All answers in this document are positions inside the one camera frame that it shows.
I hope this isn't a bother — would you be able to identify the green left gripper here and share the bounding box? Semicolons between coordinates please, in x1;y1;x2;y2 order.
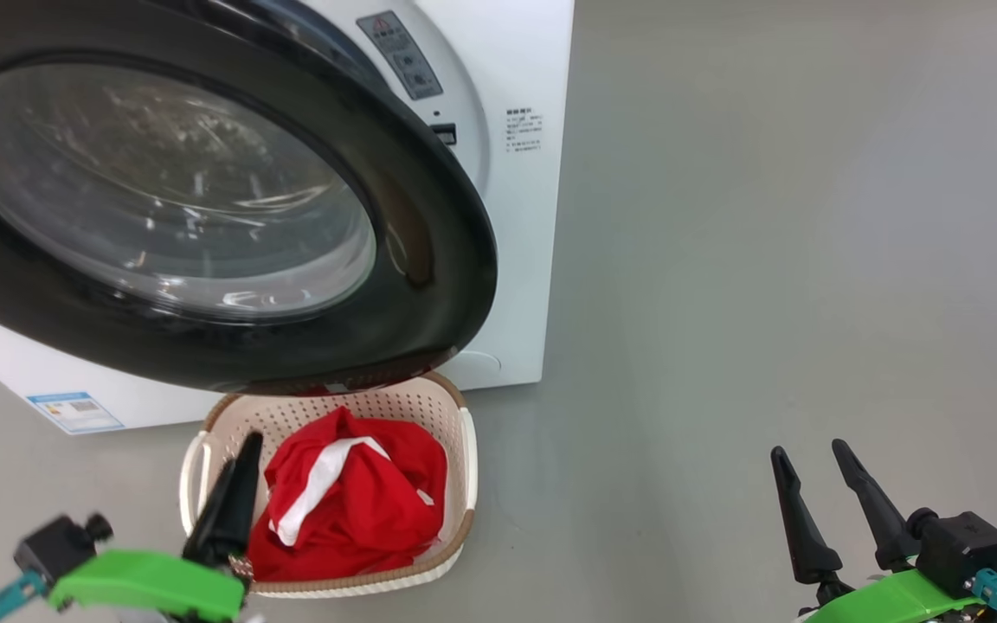
48;431;264;622

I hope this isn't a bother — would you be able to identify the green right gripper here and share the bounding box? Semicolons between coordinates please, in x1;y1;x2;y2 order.
770;439;984;623

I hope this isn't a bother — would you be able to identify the red garment with white stripes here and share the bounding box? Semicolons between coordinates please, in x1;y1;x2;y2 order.
267;407;447;555

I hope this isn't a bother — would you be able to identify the black round glass washer door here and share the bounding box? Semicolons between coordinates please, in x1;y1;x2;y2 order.
0;0;498;396

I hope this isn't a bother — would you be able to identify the cream perforated laundry basket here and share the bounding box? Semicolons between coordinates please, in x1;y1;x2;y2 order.
178;372;478;600

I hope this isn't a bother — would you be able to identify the white front-load washing machine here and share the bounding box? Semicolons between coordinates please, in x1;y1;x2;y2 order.
0;0;576;434

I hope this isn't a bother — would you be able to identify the blue energy label sticker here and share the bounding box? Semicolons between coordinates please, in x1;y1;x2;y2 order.
27;392;125;434

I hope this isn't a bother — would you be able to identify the round white filter cover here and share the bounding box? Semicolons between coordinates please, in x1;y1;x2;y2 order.
455;350;502;378

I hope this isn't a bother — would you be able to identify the grey warning sticker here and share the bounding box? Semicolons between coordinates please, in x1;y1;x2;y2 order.
357;10;444;101

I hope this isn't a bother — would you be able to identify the teal left cable connector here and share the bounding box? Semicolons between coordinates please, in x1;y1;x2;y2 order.
0;571;51;623

